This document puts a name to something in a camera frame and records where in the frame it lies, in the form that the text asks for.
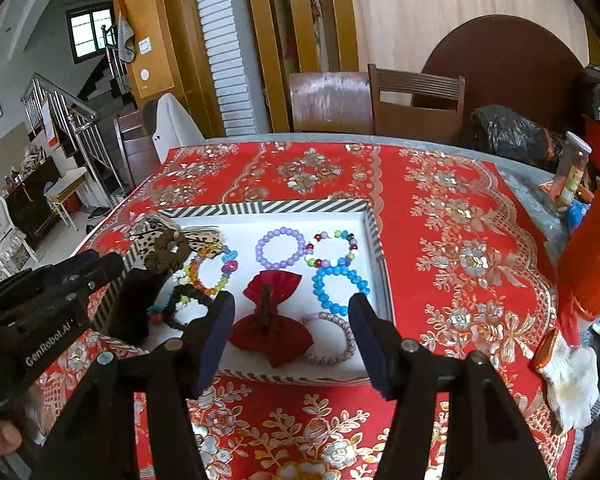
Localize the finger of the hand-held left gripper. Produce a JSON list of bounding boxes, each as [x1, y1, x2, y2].
[[55, 251, 127, 307]]

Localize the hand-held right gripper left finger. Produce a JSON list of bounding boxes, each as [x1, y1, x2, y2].
[[32, 290, 237, 480]]

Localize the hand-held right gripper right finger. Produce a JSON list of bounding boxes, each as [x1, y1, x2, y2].
[[348, 294, 552, 480]]

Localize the dark red bow hair tie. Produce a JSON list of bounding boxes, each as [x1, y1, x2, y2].
[[227, 270, 314, 369]]

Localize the black bracelet with coloured beads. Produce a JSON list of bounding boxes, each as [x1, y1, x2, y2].
[[147, 284, 216, 332]]

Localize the blue bead bracelet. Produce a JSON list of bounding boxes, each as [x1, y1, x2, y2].
[[312, 266, 371, 317]]

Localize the leopard print bow scrunchie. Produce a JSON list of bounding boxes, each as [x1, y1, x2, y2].
[[130, 212, 222, 274]]

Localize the orange multicolour bead bracelet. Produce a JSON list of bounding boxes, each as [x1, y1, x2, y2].
[[180, 244, 241, 297]]

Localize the purple bead bracelet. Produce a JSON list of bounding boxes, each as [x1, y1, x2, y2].
[[255, 227, 307, 272]]

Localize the striped tray box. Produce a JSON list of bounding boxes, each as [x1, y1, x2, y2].
[[91, 199, 396, 387]]

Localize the small white table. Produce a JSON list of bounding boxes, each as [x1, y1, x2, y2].
[[44, 166, 92, 231]]

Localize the dark wooden cabinet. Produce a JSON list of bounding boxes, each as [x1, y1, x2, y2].
[[4, 157, 64, 249]]

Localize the white ornate chair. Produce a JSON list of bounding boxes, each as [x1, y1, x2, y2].
[[0, 195, 39, 274]]

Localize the red embroidered tablecloth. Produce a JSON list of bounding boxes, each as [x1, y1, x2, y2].
[[30, 141, 579, 480]]

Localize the dark wooden chair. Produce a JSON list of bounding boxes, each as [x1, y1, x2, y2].
[[112, 110, 162, 189]]

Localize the metal stair railing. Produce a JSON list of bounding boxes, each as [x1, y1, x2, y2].
[[20, 22, 132, 197]]

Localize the white jacket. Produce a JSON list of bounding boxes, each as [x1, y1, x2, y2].
[[144, 92, 206, 164]]

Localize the small orange oblong object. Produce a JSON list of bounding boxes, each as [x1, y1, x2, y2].
[[532, 327, 561, 372]]

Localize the white crumpled tissue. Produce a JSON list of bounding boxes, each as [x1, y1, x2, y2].
[[535, 332, 600, 434]]

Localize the slatted wooden chair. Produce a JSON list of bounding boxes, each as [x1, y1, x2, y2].
[[367, 63, 466, 146]]

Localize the hanging grey cloth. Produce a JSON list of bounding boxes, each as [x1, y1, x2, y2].
[[112, 0, 137, 64]]

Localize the window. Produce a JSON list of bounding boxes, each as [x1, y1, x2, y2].
[[65, 2, 116, 64]]

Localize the orange ribbed plastic jug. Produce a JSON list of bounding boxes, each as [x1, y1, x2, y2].
[[557, 180, 600, 322]]

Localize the brown wooden chair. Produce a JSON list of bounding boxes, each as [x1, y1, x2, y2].
[[287, 71, 374, 134]]

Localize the white ribbed column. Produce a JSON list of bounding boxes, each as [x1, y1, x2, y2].
[[190, 0, 272, 137]]

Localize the glass jar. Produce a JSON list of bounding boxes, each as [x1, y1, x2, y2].
[[550, 131, 594, 211]]

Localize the round brown tabletop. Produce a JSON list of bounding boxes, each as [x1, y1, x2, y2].
[[421, 15, 589, 147]]

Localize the grey braided bracelet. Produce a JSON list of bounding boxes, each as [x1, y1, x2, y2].
[[300, 311, 359, 366]]

